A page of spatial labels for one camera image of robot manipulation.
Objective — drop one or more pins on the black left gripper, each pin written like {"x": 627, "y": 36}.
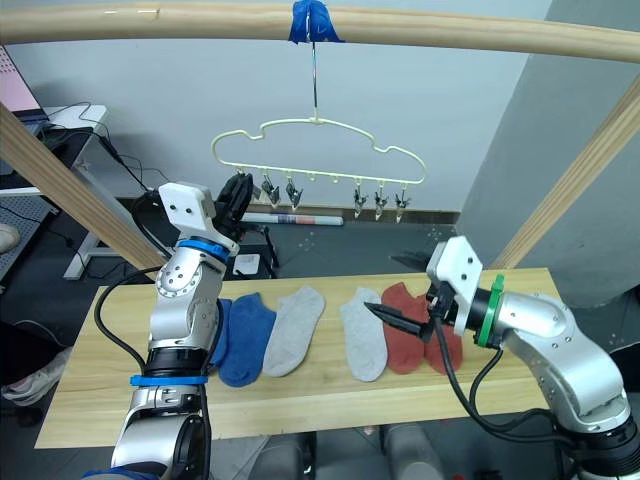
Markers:
{"x": 232, "y": 225}

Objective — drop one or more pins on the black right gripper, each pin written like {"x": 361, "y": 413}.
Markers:
{"x": 439, "y": 305}

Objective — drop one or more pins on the metal hanger clip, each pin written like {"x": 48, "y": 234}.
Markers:
{"x": 381, "y": 201}
{"x": 359, "y": 197}
{"x": 294, "y": 192}
{"x": 270, "y": 190}
{"x": 242, "y": 175}
{"x": 401, "y": 202}

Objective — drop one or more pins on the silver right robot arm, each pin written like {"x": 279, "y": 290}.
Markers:
{"x": 550, "y": 330}

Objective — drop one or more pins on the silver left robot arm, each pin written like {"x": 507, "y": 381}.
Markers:
{"x": 175, "y": 315}

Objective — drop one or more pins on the red ankle sock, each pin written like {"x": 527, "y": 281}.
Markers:
{"x": 435, "y": 359}
{"x": 405, "y": 350}

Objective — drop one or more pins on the black floor stand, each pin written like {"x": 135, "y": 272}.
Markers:
{"x": 270, "y": 250}

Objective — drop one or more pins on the grey ankle sock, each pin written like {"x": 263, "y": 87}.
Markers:
{"x": 365, "y": 345}
{"x": 295, "y": 335}

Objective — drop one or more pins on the white paper sheet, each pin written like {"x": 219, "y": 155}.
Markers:
{"x": 247, "y": 264}

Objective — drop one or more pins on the blue ankle sock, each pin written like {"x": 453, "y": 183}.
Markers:
{"x": 222, "y": 330}
{"x": 245, "y": 345}

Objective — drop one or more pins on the white desk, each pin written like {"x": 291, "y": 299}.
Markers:
{"x": 87, "y": 257}

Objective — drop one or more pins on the grey rounded shape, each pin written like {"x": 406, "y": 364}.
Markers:
{"x": 280, "y": 462}
{"x": 415, "y": 455}

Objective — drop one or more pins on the black desk mat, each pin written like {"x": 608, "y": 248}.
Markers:
{"x": 65, "y": 140}

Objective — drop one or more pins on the blue tape wrap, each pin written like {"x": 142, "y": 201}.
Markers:
{"x": 300, "y": 22}

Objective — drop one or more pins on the grey perforated panel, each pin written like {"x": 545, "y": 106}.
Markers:
{"x": 25, "y": 225}

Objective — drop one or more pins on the white sneaker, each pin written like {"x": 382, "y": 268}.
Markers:
{"x": 7, "y": 237}
{"x": 35, "y": 380}

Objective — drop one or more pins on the pink board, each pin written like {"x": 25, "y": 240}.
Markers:
{"x": 15, "y": 85}

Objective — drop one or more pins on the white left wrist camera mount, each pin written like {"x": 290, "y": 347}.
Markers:
{"x": 182, "y": 205}

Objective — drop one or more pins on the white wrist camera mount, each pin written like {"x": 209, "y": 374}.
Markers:
{"x": 460, "y": 270}
{"x": 182, "y": 205}

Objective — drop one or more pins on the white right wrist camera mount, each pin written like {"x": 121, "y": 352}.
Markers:
{"x": 460, "y": 270}

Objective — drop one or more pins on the cream clip hanger frame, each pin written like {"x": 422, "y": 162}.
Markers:
{"x": 315, "y": 120}

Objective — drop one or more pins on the wooden slanted post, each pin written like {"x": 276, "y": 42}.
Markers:
{"x": 75, "y": 200}
{"x": 565, "y": 185}

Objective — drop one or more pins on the wooden horizontal rail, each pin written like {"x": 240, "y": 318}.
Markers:
{"x": 150, "y": 25}

